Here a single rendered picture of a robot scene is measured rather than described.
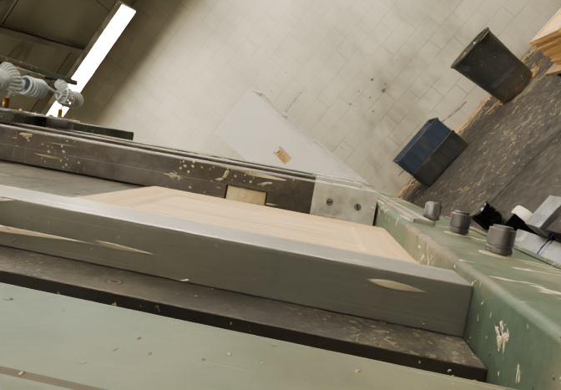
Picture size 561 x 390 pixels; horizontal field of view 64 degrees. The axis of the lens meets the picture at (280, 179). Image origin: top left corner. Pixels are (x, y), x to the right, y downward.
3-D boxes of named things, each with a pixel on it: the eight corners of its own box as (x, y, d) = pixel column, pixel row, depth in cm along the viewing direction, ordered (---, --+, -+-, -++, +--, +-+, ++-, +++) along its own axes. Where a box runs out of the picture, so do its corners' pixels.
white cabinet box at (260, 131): (407, 222, 442) (249, 88, 450) (367, 265, 453) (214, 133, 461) (401, 210, 502) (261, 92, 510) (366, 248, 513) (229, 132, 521)
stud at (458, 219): (470, 237, 57) (475, 214, 56) (451, 234, 57) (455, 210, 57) (464, 234, 59) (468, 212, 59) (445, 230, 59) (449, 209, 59)
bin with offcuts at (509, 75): (547, 64, 428) (494, 21, 430) (507, 107, 438) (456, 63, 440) (527, 71, 478) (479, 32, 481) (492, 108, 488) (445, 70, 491)
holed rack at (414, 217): (434, 226, 63) (435, 222, 63) (412, 222, 63) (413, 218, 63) (351, 179, 227) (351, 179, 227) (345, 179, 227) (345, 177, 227)
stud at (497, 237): (515, 260, 44) (522, 230, 44) (489, 255, 44) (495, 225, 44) (505, 255, 46) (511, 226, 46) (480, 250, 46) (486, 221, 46)
